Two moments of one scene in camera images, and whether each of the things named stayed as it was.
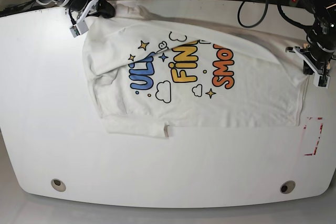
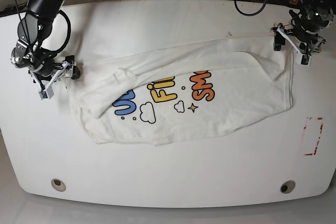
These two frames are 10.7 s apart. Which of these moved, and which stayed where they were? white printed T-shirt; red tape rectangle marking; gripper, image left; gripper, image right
Moved: white printed T-shirt; gripper, image right; gripper, image left
Stayed: red tape rectangle marking
